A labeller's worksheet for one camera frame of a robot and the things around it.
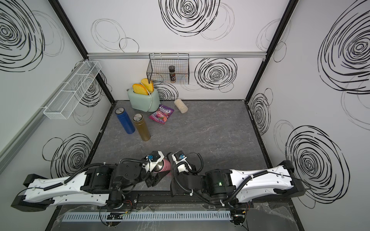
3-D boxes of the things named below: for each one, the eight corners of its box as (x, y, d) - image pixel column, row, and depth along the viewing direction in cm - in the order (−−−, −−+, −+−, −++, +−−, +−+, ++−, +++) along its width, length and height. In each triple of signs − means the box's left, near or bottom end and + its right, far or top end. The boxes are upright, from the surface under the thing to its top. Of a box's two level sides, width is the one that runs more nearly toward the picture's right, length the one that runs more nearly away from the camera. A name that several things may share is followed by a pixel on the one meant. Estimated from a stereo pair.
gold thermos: (140, 136, 100) (131, 117, 83) (146, 131, 103) (138, 111, 86) (146, 142, 98) (137, 123, 81) (152, 136, 101) (145, 117, 84)
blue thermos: (124, 130, 104) (113, 111, 87) (130, 125, 107) (119, 106, 90) (131, 134, 102) (120, 115, 85) (137, 129, 104) (127, 110, 88)
